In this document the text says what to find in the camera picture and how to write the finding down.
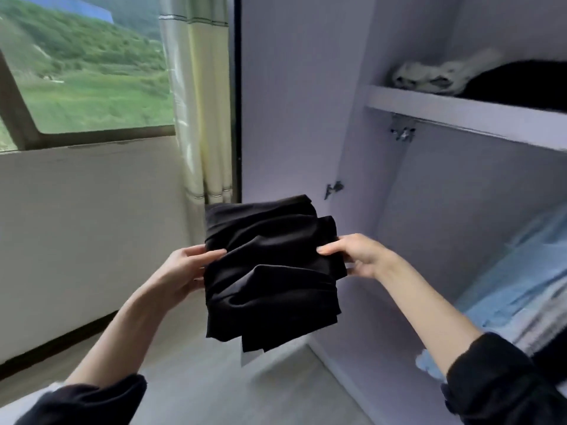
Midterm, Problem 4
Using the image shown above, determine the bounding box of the black left sleeve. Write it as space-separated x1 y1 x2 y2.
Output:
13 374 148 425

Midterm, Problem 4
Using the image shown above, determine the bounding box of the person's right forearm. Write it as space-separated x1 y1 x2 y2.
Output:
376 253 484 377

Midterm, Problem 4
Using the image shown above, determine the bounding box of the black sleeve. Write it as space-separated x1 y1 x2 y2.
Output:
13 374 148 425
441 332 567 425

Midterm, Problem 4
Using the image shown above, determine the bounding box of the person's left forearm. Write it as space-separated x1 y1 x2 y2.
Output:
66 283 173 390

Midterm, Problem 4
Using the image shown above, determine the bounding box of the person's right hand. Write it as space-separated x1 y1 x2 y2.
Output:
317 234 393 279

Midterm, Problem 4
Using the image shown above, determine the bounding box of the white wardrobe door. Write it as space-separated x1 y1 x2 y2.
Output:
239 0 379 350

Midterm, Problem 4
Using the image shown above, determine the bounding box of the brown framed window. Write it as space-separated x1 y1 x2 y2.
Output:
0 0 176 152

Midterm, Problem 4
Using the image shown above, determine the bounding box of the person's left hand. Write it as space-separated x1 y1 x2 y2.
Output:
144 244 227 312

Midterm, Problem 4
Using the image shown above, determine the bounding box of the white wardrobe shelf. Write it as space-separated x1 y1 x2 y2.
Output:
365 85 567 152

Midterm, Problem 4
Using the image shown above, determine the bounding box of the black garment pile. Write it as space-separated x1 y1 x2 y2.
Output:
458 60 567 113

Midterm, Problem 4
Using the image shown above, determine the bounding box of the metal rod bracket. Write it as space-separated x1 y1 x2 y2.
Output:
390 117 418 143

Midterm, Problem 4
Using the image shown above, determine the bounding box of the white wardrobe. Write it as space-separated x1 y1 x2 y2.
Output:
308 0 567 425

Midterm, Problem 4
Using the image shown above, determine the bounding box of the white patterned folded garment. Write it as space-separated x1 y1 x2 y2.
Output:
391 48 506 96

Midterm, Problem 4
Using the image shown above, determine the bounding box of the light blue hanging garment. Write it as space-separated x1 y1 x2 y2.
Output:
416 202 567 382

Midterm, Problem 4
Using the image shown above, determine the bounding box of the pale yellow striped curtain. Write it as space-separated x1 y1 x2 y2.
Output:
157 0 236 245

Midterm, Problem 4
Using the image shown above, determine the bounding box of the black hanging garment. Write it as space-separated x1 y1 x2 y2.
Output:
531 327 567 388

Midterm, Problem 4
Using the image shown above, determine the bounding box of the black right sleeve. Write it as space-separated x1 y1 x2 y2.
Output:
441 332 567 425

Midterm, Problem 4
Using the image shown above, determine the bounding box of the grey striped hanging garment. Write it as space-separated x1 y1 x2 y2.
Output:
514 296 567 355

